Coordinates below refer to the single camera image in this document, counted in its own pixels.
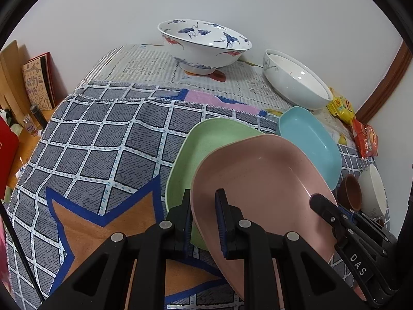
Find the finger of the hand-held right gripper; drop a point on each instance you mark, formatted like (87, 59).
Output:
(371, 227)
(324, 208)

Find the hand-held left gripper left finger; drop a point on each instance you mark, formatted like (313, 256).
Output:
(187, 232)

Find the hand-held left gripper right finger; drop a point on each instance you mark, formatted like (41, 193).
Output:
(222, 229)

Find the small brown bowl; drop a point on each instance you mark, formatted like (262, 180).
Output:
(350, 192)

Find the plain white bowl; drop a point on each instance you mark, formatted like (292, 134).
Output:
(372, 187)

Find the pink plate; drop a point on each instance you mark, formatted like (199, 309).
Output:
(258, 180)

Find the light blue plate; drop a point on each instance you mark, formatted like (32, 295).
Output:
(306, 139)

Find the green plate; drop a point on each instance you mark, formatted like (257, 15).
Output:
(200, 148)

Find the red chips bag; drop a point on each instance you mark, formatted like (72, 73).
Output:
(366, 139)

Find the yellow chips bag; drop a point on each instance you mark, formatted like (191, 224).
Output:
(342, 106)

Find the white bowl with grey swirls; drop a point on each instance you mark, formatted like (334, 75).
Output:
(290, 87)

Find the grey checkered blanket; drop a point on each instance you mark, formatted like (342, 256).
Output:
(96, 135)

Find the newspaper sheet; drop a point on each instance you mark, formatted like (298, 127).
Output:
(145, 64)

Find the crane print porcelain bowl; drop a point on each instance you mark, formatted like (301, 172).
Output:
(200, 55)

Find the dark bottle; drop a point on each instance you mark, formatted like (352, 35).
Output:
(39, 116)

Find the small clear bottle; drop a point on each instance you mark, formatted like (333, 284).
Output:
(29, 124)

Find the red box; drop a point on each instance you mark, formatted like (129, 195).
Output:
(8, 155)

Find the doodle cover book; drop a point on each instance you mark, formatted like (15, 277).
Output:
(38, 80)

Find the wooden board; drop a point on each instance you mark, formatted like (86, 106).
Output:
(9, 71)

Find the brown wooden door frame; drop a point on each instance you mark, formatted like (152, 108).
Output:
(387, 84)

